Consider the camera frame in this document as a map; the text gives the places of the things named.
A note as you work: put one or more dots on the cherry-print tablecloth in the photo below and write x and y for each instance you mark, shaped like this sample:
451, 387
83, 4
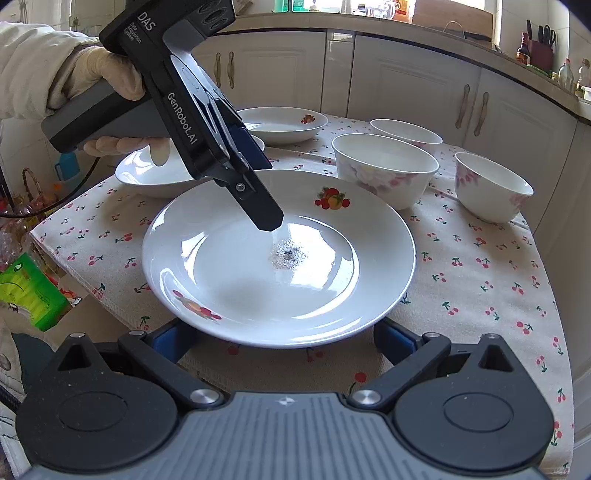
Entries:
461, 286

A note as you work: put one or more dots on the clear glass bottle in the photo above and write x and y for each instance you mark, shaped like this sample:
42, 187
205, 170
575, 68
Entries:
566, 76
584, 76

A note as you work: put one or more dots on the wicker basket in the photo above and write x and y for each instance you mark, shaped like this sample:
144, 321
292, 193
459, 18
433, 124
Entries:
32, 194

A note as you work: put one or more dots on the green plastic bottle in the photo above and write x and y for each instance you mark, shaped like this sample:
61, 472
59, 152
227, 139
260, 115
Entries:
284, 4

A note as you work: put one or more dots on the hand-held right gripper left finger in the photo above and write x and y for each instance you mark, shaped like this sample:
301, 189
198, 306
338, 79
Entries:
164, 344

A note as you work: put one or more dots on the red knife block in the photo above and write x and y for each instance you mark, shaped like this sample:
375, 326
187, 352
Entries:
541, 55

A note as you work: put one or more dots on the wooden cutting board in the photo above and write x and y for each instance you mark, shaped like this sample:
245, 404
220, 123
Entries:
452, 11

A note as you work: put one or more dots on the large white floral bowl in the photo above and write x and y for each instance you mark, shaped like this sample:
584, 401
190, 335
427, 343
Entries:
383, 184

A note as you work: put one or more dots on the green packet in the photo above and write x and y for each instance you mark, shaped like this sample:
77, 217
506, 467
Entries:
32, 290

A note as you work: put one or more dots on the large white fruit-print plate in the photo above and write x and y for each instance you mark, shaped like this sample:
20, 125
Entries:
231, 286

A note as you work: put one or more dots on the orange bottle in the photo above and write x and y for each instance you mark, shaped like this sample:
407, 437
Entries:
402, 9

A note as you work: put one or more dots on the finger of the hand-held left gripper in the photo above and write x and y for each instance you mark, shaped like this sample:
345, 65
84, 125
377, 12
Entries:
263, 207
249, 147

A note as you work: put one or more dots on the person's left hand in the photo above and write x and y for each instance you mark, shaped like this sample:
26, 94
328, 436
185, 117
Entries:
115, 74

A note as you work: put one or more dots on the black scissors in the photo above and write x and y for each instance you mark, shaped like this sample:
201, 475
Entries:
548, 36

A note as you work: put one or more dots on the beige kitchen countertop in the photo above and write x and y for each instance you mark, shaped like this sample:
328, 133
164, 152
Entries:
369, 25

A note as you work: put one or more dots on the person's left forearm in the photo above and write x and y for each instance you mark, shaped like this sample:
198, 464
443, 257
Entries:
32, 64

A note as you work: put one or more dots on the dark sauce bottle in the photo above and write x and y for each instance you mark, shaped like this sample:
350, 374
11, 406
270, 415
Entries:
523, 50

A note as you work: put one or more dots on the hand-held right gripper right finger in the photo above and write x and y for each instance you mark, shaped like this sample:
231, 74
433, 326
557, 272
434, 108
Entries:
392, 342

